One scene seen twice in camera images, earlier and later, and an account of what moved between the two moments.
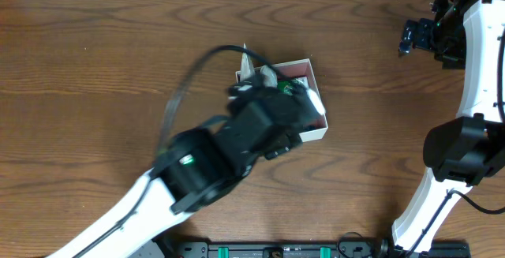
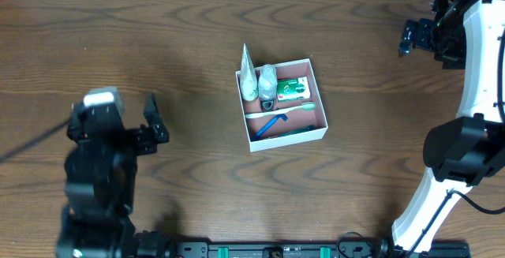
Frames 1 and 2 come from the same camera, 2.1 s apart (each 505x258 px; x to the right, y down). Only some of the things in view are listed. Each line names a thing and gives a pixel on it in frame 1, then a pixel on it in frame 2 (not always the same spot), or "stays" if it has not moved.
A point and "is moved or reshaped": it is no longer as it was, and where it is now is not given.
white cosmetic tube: x=247 y=69 stays
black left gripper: x=257 y=91 → x=129 y=138
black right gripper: x=422 y=34 stays
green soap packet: x=286 y=86 stays
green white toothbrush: x=316 y=102 is moved or reshaped
